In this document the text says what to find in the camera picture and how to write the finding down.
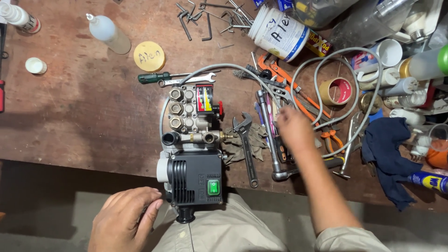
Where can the person's right hand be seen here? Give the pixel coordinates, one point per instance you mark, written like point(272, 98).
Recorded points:
point(297, 133)

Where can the person's left hand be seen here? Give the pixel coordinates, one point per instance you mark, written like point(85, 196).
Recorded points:
point(119, 220)

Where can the person's right fingers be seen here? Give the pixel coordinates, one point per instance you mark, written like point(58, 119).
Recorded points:
point(284, 120)

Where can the pink toothbrush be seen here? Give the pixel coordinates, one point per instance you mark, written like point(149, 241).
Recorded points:
point(270, 115)

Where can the silver ratchet wrench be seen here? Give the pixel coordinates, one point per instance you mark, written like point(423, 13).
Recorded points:
point(267, 136)

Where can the silver slip-joint pliers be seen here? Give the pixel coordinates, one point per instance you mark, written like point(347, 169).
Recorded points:
point(278, 91)

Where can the grey dirty rag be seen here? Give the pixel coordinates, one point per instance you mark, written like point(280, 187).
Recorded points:
point(257, 140)

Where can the black adjustable wrench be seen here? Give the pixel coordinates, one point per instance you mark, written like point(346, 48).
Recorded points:
point(246, 150)

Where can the orange pipe wrench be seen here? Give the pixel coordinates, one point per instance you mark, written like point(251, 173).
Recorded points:
point(280, 71)

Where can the tan tape roll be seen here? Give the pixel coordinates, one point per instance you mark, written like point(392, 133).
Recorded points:
point(324, 91)

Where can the silver locking pliers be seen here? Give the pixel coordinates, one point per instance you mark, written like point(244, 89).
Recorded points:
point(351, 140)

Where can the yellow glue box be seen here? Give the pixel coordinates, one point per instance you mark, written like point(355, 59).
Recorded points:
point(318, 44)

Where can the white plastic jar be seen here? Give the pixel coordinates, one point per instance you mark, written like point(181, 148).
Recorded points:
point(280, 35)

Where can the black and metal pressure pump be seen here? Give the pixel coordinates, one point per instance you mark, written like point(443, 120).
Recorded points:
point(194, 168)

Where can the silver combination wrench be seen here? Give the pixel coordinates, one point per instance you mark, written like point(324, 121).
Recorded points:
point(185, 80)

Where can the dark blue cloth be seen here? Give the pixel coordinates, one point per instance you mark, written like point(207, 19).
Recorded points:
point(388, 154)

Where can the person's beige trousers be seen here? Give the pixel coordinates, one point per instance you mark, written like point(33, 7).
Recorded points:
point(227, 231)

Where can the pile of hex keys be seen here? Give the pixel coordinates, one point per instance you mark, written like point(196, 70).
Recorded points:
point(210, 17)

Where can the heap of bottles and tubes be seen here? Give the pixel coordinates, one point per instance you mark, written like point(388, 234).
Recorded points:
point(413, 70)

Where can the yellow round lid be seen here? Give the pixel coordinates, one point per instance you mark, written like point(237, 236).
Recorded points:
point(149, 56)

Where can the blue and yellow spray can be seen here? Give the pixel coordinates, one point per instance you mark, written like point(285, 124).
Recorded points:
point(430, 181)

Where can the clear squeeze bottle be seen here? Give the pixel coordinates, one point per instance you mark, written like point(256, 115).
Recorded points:
point(108, 34)

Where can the small white cap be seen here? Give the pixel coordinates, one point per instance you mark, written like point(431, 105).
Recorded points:
point(35, 65)

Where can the white spray bottle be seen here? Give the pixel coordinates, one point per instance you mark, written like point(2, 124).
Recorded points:
point(17, 16)

